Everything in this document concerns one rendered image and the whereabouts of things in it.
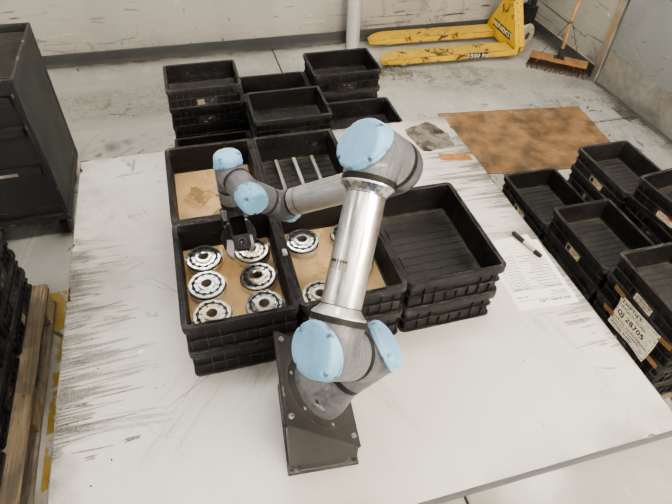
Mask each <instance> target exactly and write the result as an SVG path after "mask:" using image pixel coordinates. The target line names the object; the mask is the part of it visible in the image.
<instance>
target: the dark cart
mask: <svg viewBox="0 0 672 504"><path fill-rule="evenodd" d="M77 161H78V152H77V149H76V146H75V144H74V141H73V138H72V136H71V133H70V130H69V127H68V125H67V122H66V119H65V117H64V114H63V111H62V109H61V106H60V103H59V101H58V98H57V95H56V93H55V90H54V87H53V85H52V82H51V79H50V76H49V74H48V71H47V68H46V66H45V63H44V60H43V58H42V55H41V52H40V50H39V47H38V44H37V42H36V39H35V36H34V33H33V31H32V28H31V25H30V23H29V22H25V23H11V24H0V230H1V231H2V232H3V234H4V230H3V228H10V227H17V226H24V225H31V224H38V223H45V222H52V221H58V220H60V224H61V225H62V228H63V230H64V232H65V233H67V232H72V228H71V224H70V223H71V222H70V220H69V219H71V217H72V209H73V199H74V189H75V180H77V177H76V170H77ZM4 235H5V234H4Z"/></svg>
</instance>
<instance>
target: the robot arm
mask: <svg viewBox="0 0 672 504"><path fill-rule="evenodd" d="M336 155H337V158H338V159H339V163H340V164H341V166H342V167H344V168H343V173H341V174H337V175H334V176H330V177H327V178H323V179H320V180H316V181H313V182H309V183H306V184H302V185H299V186H296V187H292V188H289V189H285V190H278V189H276V188H274V187H271V186H269V185H266V184H264V183H262V182H259V181H257V180H255V179H254V178H253V177H252V176H251V174H250V173H249V172H248V171H247V170H246V169H245V167H244V166H243V159H242V155H241V153H240V152H239V151H238V150H237V149H234V148H223V149H220V150H218V151H216V152H215V154H214V155H213V164H214V165H213V168H214V172H215V178H216V184H217V190H218V193H216V196H217V197H219V201H220V205H221V208H220V209H219V212H220V218H221V223H222V226H223V227H224V231H222V232H223V233H222V234H221V241H222V244H223V246H224V248H225V250H226V252H227V254H228V256H229V257H230V258H231V259H232V260H234V258H235V256H234V252H235V251H234V247H235V250H236V251H237V252H241V251H245V250H248V251H249V252H253V250H254V247H255V243H256V237H257V233H256V230H255V228H254V226H253V224H251V222H250V220H248V215H253V214H259V213H262V214H265V215H268V216H271V217H274V218H276V219H278V220H280V221H285V222H294V221H296V220H297V219H298V218H299V217H300V216H301V214H305V213H309V212H313V211H317V210H321V209H325V208H329V207H334V206H338V205H342V204H343V206H342V210H341V215H340V219H339V223H338V228H337V232H336V237H335V241H334V245H333V250H332V254H331V258H330V263H329V267H328V272H327V276H326V280H325V285H324V289H323V294H322V298H321V302H320V303H319V304H318V305H317V306H315V307H314V308H312V309H311V313H310V317H309V320H308V321H306V322H304V323H302V324H301V327H298V328H297V330H296V331H295V333H294V336H293V339H292V357H293V360H294V363H296V366H297V367H296V370H295V383H296V386H297V389H298V392H299V394H300V396H301V398H302V400H303V401H304V403H305V404H306V405H307V407H308V408H309V409H310V410H311V411H312V412H313V413H315V414H316V415H317V416H319V417H321V418H323V419H327V420H332V419H334V418H336V417H337V416H339V415H340V414H342V413H343V411H344V410H345V409H346V407H347V406H348V405H349V403H350V402H351V401H352V399H353V398H354V396H356V395H357V394H359V393H360V392H362V391H363V390H365V389H366V388H368V387H369V386H371V385H372V384H374V383H376V382H377V381H379V380H380V379H382V378H383V377H385V376H386V375H388V374H389V373H393V372H394V370H395V369H397V368H398V367H399V366H400V365H401V364H402V352H401V349H400V347H399V344H398V342H397V340H396V339H395V337H394V335H393V334H392V332H391V331H390V330H389V329H388V328H387V326H386V325H385V324H383V323H382V322H381V321H379V320H372V321H371V322H368V323H367V324H366V322H367V321H366V320H365V318H364V317H363V315H362V312H361V311H362V306H363V302H364V297H365V293H366V288H367V283H368V279H369V274H370V270H371V265H372V261H373V256H374V252H375V247H376V243H377V238H378V234H379V229H380V225H381V220H382V216H383V211H384V207H385V202H386V199H387V198H389V197H393V196H397V195H400V194H403V193H405V192H407V191H409V190H410V189H412V188H413V187H414V186H415V185H416V184H417V182H418V181H419V180H420V177H421V175H422V172H423V159H422V156H421V153H420V151H419V150H418V148H417V147H416V146H415V145H414V144H413V143H411V142H410V141H408V140H407V139H405V138H404V137H403V136H401V135H400V134H398V133H397V132H396V131H394V130H393V129H392V128H391V127H390V126H389V125H388V124H386V123H383V122H381V121H380V120H377V119H374V118H365V119H361V120H358V121H356V122H355V123H353V124H352V125H351V127H348V128H347V129H346V130H345V131H344V133H343V134H342V136H341V137H340V139H339V141H338V144H337V149H336ZM222 210H223V212H222ZM247 214H248V215H247Z"/></svg>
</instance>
